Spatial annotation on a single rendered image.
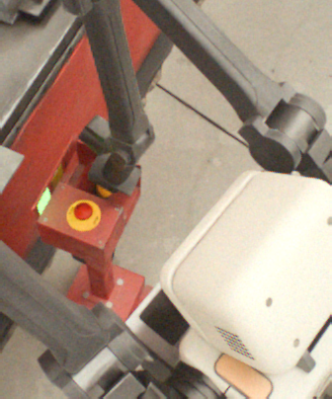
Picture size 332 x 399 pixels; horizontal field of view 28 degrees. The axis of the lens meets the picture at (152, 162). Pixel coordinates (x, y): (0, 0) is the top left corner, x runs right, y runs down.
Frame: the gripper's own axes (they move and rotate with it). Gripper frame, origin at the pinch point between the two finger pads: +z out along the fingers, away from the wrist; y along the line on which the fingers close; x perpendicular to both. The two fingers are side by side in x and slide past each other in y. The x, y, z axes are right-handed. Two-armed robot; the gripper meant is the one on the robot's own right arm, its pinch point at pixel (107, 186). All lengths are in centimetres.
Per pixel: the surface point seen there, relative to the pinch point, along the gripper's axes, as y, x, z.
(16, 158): 17.9, 12.6, -22.4
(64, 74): 21.4, -23.1, 5.0
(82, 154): 8.3, -4.2, 0.3
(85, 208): 2.1, 9.7, -6.9
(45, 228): 7.6, 15.4, -0.7
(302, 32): -44, -125, 66
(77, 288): -8, 9, 62
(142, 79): 4, -75, 73
